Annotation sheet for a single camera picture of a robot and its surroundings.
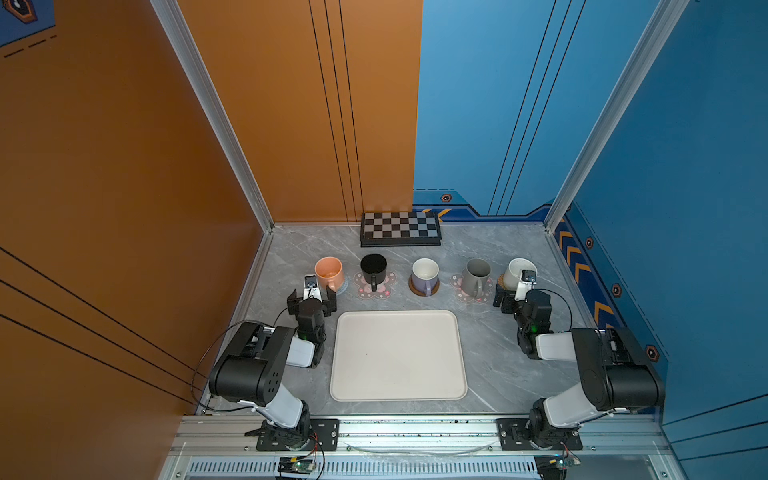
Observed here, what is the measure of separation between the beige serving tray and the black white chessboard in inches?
11.2

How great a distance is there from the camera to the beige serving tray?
81cm

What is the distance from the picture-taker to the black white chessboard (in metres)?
1.14
